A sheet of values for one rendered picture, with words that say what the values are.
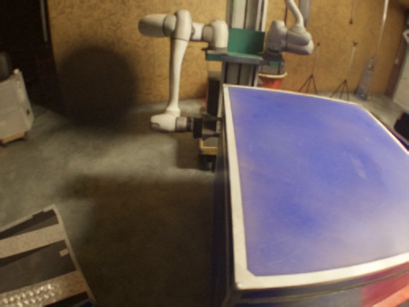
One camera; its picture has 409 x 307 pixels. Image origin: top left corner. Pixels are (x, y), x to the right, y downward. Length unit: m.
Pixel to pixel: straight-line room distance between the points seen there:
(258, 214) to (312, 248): 0.17
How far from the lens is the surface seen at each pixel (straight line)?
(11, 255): 2.08
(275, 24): 1.57
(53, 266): 1.92
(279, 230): 0.58
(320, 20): 5.00
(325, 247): 0.60
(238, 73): 2.10
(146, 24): 1.30
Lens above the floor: 1.53
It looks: 37 degrees down
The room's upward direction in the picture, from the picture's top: 3 degrees clockwise
